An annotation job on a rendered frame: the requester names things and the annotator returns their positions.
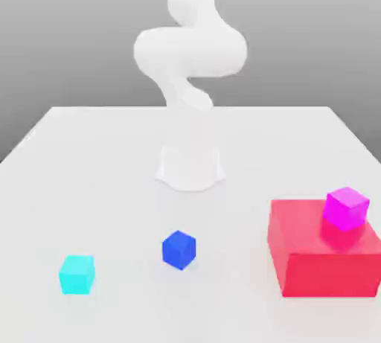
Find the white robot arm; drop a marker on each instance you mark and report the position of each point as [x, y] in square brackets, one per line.
[190, 51]

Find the small blue cube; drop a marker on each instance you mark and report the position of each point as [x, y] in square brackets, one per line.
[178, 250]

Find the small magenta cube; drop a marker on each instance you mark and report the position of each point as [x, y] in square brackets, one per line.
[346, 209]

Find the small cyan cube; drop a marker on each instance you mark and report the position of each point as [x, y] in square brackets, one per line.
[76, 275]

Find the large red box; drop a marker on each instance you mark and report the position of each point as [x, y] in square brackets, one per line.
[321, 271]

